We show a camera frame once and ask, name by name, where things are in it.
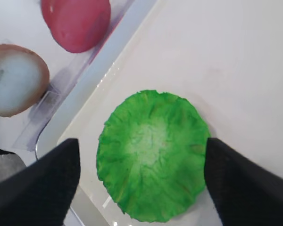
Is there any green lettuce leaf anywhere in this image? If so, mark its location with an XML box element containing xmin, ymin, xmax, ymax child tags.
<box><xmin>96</xmin><ymin>90</ymin><xmax>211</xmax><ymax>223</ymax></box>

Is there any clear acrylic bread holder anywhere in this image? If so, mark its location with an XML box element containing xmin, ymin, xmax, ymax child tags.
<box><xmin>12</xmin><ymin>68</ymin><xmax>84</xmax><ymax>152</ymax></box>

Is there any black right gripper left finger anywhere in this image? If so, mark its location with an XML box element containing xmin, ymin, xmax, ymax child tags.
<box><xmin>0</xmin><ymin>138</ymin><xmax>81</xmax><ymax>226</ymax></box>

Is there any red tomato slice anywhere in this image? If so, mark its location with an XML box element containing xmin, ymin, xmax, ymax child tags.
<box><xmin>41</xmin><ymin>0</ymin><xmax>111</xmax><ymax>53</ymax></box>

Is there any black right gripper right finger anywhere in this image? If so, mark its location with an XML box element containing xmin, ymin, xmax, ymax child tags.
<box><xmin>204</xmin><ymin>138</ymin><xmax>283</xmax><ymax>226</ymax></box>

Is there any white metal tray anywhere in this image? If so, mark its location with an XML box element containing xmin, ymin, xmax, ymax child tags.
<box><xmin>36</xmin><ymin>0</ymin><xmax>283</xmax><ymax>226</ymax></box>

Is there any pale bread slice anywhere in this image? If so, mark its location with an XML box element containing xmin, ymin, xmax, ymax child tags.
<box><xmin>0</xmin><ymin>44</ymin><xmax>50</xmax><ymax>117</ymax></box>

